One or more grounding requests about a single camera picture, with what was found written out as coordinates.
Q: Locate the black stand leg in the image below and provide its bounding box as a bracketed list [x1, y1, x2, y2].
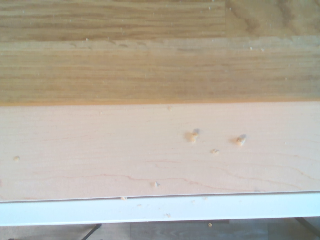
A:
[83, 223, 103, 240]

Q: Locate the white drawer cabinet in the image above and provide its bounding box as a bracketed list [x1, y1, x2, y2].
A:
[0, 191, 320, 227]

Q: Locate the wooden butcher block board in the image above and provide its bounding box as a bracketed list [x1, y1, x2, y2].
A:
[0, 0, 320, 106]

